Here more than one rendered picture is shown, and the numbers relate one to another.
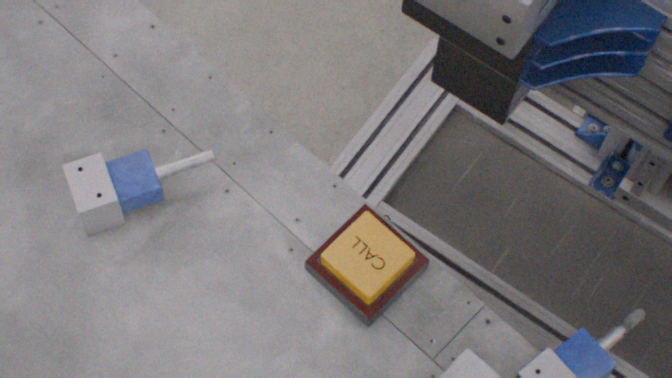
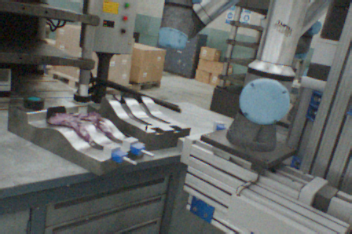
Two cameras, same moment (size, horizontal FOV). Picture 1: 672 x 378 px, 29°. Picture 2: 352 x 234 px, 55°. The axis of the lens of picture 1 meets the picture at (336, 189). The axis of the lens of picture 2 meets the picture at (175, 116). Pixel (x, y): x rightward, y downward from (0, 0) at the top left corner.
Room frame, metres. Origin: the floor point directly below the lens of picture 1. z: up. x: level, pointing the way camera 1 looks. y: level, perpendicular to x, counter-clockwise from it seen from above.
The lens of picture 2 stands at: (0.36, -1.62, 1.35)
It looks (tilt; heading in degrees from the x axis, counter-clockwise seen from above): 16 degrees down; 95
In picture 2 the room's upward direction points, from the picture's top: 11 degrees clockwise
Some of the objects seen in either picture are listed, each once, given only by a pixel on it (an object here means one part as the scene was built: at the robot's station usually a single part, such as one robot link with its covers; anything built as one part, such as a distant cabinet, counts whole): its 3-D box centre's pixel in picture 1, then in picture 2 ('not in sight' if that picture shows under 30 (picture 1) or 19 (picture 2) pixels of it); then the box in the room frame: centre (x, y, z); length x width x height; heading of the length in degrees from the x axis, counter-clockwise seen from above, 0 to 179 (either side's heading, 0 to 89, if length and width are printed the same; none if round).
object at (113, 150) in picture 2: not in sight; (121, 157); (0.11, -0.53, 0.86); 0.13 x 0.05 x 0.05; 157
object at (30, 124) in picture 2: not in sight; (76, 131); (-0.12, -0.38, 0.86); 0.50 x 0.26 x 0.11; 157
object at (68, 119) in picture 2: not in sight; (79, 121); (-0.12, -0.38, 0.90); 0.26 x 0.18 x 0.08; 157
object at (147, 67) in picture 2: not in sight; (126, 63); (-1.29, 4.85, 0.37); 1.20 x 0.82 x 0.74; 159
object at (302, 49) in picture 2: not in sight; (298, 46); (0.74, 0.09, 1.34); 0.11 x 0.08 x 0.11; 32
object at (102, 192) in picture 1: (145, 177); (221, 129); (0.48, 0.17, 0.83); 0.13 x 0.05 x 0.05; 115
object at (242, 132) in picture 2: not in sight; (254, 126); (0.52, -0.61, 1.09); 0.15 x 0.15 x 0.10
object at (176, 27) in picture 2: not in sight; (176, 26); (0.24, -0.70, 1.34); 0.11 x 0.08 x 0.11; 84
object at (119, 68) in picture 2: not in sight; (93, 59); (-1.64, 3.90, 0.47); 1.22 x 0.80 x 0.94; 155
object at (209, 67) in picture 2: not in sight; (214, 67); (0.41, 6.70, 0.42); 0.86 x 0.33 x 0.83; 151
